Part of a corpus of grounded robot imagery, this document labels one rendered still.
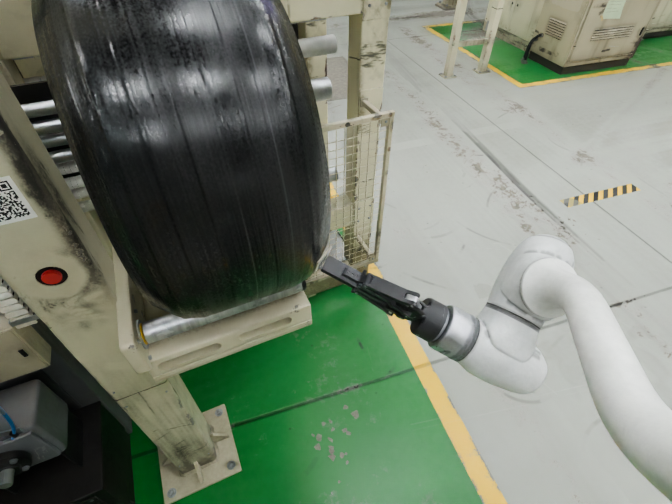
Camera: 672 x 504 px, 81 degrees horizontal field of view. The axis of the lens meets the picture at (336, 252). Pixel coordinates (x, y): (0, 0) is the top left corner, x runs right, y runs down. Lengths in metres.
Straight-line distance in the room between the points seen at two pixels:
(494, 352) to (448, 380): 1.08
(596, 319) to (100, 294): 0.82
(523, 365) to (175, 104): 0.67
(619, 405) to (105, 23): 0.68
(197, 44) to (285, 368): 1.47
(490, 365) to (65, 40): 0.75
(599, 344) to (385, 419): 1.22
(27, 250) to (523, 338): 0.84
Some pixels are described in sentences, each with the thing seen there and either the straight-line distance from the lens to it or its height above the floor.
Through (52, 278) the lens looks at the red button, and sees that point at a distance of 0.83.
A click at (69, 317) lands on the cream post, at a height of 0.95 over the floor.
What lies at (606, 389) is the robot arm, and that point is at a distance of 0.54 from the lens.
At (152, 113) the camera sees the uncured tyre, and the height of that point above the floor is 1.37.
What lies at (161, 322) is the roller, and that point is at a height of 0.92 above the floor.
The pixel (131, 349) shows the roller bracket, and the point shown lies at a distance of 0.82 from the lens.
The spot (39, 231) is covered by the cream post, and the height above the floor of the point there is 1.16.
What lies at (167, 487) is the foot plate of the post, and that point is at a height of 0.01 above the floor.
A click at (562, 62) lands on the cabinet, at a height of 0.12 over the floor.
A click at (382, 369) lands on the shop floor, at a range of 1.79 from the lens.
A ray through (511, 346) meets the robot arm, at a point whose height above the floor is 0.97.
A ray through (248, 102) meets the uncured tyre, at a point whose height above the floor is 1.37.
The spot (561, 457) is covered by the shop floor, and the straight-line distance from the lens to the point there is 1.84.
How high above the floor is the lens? 1.57
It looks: 45 degrees down
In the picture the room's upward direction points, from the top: straight up
